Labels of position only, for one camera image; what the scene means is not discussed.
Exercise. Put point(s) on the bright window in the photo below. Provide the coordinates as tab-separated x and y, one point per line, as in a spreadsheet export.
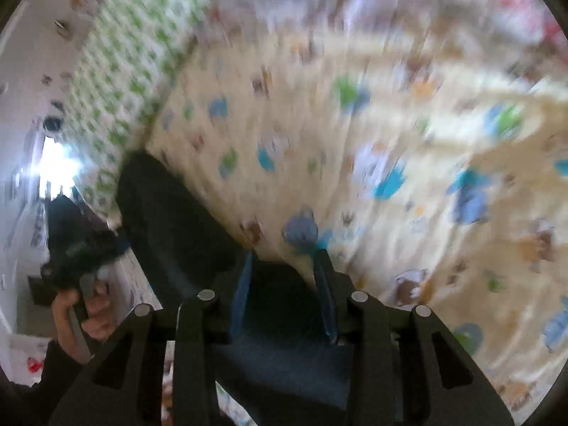
62	166

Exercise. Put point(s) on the white bag with red print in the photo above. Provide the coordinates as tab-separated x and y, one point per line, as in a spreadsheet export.
31	361

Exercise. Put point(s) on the person's left forearm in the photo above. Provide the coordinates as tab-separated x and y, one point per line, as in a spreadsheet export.
40	390

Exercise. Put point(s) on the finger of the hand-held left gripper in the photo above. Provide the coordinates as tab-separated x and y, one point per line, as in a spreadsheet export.
116	248

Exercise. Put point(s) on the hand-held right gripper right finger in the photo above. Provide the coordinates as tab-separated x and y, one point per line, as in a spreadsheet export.
323	295

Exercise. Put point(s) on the cream animal printed blanket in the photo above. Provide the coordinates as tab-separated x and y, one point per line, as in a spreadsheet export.
399	142

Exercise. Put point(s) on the green patterned white sheet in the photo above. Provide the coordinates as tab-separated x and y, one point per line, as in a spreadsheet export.
133	53

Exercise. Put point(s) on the person's left hand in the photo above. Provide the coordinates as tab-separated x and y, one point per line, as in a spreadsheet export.
95	315

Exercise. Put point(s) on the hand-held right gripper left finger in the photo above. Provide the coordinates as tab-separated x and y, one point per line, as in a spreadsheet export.
241	295

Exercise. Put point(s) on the dark pants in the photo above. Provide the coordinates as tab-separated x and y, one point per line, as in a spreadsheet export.
177	230

